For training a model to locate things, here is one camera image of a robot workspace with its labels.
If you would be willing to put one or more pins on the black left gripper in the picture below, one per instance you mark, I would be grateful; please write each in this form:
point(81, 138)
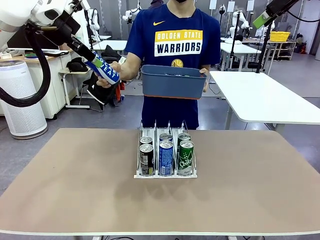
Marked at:
point(67, 27)

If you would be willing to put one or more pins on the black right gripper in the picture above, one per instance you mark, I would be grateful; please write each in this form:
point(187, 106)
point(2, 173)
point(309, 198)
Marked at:
point(287, 5)

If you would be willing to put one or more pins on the blue Pocari Sweat can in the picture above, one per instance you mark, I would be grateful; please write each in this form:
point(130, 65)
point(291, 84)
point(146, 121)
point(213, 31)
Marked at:
point(108, 73)
point(165, 137)
point(166, 160)

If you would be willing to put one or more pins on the blue plastic bin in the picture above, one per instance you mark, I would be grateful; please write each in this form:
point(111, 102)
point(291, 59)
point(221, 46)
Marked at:
point(172, 83)

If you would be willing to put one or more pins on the person's left forearm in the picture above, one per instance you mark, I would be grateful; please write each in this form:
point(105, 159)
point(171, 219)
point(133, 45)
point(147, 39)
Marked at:
point(209, 67)

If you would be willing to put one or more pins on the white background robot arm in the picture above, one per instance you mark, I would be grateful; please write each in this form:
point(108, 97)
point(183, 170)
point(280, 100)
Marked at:
point(94, 22)
point(243, 23)
point(262, 31)
point(130, 13)

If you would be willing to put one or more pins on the person's right forearm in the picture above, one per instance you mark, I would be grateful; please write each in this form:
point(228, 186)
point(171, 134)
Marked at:
point(131, 67)

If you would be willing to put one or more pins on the black beverage can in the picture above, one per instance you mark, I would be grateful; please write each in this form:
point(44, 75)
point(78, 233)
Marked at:
point(146, 160)
point(146, 140)

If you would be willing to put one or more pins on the person's right hand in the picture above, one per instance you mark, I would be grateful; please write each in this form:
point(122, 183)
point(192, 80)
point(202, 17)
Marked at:
point(103, 84)

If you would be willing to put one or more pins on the person's left hand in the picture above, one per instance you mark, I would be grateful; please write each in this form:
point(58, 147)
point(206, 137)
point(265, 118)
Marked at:
point(208, 80)

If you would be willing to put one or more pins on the black bag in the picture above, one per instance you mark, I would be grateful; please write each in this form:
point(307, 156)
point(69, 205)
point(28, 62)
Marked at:
point(76, 65)

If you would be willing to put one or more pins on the white hanging paper sign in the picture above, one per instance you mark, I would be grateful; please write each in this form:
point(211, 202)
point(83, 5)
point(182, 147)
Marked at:
point(230, 7)
point(250, 5)
point(212, 4)

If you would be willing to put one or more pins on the black tripod pole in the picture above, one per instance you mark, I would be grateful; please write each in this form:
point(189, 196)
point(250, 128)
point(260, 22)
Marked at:
point(235, 41)
point(265, 43)

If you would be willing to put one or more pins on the yellow plastic crate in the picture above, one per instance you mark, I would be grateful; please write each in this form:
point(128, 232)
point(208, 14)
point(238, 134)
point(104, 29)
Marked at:
point(280, 37)

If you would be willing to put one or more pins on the small white rolling table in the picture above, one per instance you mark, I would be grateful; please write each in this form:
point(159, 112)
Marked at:
point(63, 72)

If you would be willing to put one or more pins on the wooden shelf table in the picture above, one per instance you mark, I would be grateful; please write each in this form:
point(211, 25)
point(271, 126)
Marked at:
point(282, 42)

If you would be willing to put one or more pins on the black chair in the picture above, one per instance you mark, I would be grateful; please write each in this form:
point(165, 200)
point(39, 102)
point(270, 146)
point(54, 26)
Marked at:
point(84, 82)

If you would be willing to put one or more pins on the white lab table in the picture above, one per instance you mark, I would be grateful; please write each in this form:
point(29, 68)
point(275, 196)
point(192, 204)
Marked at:
point(117, 43)
point(240, 48)

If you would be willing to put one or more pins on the white desk cabinet wood top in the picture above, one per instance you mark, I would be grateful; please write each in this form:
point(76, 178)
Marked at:
point(60, 82)

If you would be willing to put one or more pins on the white cloth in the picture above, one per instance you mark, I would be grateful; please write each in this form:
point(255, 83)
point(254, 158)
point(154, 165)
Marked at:
point(122, 59)

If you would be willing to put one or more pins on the black jacket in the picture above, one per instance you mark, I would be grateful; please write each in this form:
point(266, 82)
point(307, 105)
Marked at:
point(105, 93)

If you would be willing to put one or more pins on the red fire extinguisher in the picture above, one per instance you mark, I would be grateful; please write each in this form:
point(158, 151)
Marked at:
point(302, 48)

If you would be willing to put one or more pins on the blue plate green contents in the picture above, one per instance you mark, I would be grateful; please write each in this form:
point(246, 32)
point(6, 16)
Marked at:
point(30, 55)

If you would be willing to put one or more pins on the red cloth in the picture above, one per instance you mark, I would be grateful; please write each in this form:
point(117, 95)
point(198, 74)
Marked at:
point(121, 87)

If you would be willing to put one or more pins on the black computer monitor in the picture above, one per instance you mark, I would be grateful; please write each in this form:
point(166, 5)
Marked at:
point(21, 43)

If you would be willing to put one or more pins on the white side table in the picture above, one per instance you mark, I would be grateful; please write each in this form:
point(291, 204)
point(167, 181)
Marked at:
point(262, 100)

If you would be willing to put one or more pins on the black face mask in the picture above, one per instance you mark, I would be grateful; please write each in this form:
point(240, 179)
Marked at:
point(182, 1)

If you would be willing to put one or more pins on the person in blue shirt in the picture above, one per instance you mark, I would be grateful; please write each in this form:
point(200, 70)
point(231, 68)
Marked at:
point(175, 25)

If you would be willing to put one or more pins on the white cylindrical air purifier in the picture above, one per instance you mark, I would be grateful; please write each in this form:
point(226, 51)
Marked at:
point(25, 120)

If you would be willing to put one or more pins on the green Chilsung cider can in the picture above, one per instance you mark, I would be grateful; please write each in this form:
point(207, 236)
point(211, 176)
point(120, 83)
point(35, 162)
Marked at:
point(184, 136)
point(185, 160)

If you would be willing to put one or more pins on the black camera stand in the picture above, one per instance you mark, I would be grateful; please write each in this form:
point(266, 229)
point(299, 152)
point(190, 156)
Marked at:
point(222, 10)

